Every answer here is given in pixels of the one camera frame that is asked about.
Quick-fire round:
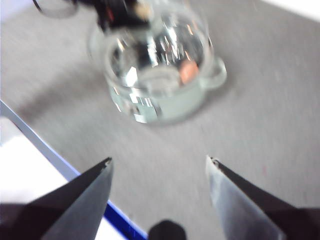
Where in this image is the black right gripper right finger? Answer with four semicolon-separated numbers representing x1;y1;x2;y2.
205;154;320;240

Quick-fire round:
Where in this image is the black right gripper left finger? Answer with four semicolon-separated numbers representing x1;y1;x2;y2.
0;156;114;240

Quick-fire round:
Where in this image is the brown egg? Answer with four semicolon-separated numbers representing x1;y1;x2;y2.
178;61;200;85

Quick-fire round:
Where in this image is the pale green electric cooking pot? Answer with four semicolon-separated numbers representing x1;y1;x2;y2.
87;9;228;129

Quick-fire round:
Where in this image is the blue table edge strip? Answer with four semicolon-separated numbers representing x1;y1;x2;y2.
0;99;149;240

